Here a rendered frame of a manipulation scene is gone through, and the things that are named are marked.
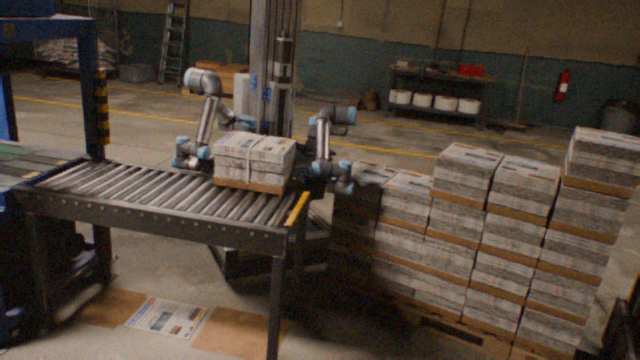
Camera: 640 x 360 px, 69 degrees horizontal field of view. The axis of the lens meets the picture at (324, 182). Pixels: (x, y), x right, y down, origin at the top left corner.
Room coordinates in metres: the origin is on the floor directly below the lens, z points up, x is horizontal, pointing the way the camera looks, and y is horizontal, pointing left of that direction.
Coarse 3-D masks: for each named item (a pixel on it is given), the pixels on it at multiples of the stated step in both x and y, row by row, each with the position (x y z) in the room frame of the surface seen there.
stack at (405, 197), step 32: (352, 192) 2.54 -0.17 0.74; (384, 192) 2.46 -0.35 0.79; (416, 192) 2.40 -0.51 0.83; (352, 224) 2.53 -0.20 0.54; (384, 224) 2.45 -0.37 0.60; (416, 224) 2.38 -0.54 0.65; (448, 224) 2.30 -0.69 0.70; (480, 224) 2.23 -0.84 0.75; (512, 224) 2.17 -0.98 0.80; (352, 256) 2.53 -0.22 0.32; (416, 256) 2.36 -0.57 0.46; (448, 256) 2.28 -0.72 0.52; (480, 256) 2.21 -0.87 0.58; (352, 288) 2.50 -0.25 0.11; (416, 288) 2.34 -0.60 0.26; (448, 288) 2.27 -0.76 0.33; (512, 288) 2.13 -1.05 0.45; (416, 320) 2.32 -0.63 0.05; (448, 320) 2.25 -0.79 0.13; (480, 320) 2.18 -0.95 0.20; (512, 320) 2.11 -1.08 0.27; (480, 352) 2.16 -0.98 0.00
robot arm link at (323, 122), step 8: (320, 112) 2.65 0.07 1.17; (328, 112) 2.64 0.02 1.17; (320, 120) 2.60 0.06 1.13; (328, 120) 2.61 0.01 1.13; (320, 128) 2.56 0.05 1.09; (328, 128) 2.58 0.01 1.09; (320, 136) 2.52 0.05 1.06; (328, 136) 2.54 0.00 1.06; (320, 144) 2.47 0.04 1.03; (328, 144) 2.50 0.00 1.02; (320, 152) 2.43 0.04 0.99; (328, 152) 2.46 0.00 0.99; (320, 160) 2.39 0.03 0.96; (328, 160) 2.41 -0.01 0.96; (312, 168) 2.35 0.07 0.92; (320, 168) 2.35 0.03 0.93; (328, 168) 2.36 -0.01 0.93; (328, 176) 2.37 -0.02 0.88
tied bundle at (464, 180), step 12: (444, 168) 2.34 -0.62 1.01; (456, 168) 2.31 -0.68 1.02; (468, 168) 2.28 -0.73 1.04; (480, 168) 2.25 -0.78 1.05; (444, 180) 2.33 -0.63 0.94; (456, 180) 2.31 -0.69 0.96; (468, 180) 2.28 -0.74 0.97; (480, 180) 2.25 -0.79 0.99; (492, 180) 2.37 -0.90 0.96; (456, 192) 2.30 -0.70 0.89; (468, 192) 2.27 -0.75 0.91; (480, 192) 2.24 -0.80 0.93
